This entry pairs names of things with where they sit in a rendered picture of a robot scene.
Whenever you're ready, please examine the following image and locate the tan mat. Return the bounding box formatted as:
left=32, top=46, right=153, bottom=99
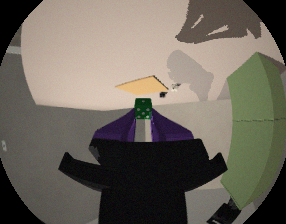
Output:
left=115, top=76, right=168, bottom=95

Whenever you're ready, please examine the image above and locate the green die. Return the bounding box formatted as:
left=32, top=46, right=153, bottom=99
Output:
left=134, top=98, right=152, bottom=119

